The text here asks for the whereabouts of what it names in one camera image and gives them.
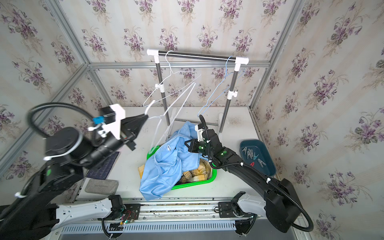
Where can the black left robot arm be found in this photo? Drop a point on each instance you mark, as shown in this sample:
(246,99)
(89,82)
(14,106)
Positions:
(33,215)

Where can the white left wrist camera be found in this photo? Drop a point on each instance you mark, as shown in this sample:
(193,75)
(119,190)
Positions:
(109,121)

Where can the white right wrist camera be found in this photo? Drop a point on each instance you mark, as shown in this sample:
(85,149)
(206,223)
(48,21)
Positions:
(201,133)

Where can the grey cloth pad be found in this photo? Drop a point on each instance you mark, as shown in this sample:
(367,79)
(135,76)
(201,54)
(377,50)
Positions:
(102,187)

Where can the dark teal plastic tray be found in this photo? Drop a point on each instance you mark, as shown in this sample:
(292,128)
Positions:
(256,154)

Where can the pale clothespin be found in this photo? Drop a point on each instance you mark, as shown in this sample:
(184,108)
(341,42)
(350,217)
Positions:
(250,154)

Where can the yellow plaid shirt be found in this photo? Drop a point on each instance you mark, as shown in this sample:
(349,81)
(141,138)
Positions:
(195,174)

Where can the dark blue card booklet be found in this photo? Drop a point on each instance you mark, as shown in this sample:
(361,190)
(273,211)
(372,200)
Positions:
(103,171)

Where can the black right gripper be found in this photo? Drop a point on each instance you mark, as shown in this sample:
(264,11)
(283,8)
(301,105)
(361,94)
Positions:
(201,144)

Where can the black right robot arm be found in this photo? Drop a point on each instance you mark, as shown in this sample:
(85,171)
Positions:
(282,206)

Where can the light blue shirt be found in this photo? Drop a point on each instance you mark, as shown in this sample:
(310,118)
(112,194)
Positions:
(173,149)

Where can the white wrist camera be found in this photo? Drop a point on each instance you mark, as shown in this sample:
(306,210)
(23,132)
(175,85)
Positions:
(109,121)
(201,133)

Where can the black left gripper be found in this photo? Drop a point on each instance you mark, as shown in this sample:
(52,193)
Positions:
(125,132)

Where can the green perforated plastic basket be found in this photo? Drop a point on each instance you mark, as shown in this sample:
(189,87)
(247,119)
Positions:
(186,185)

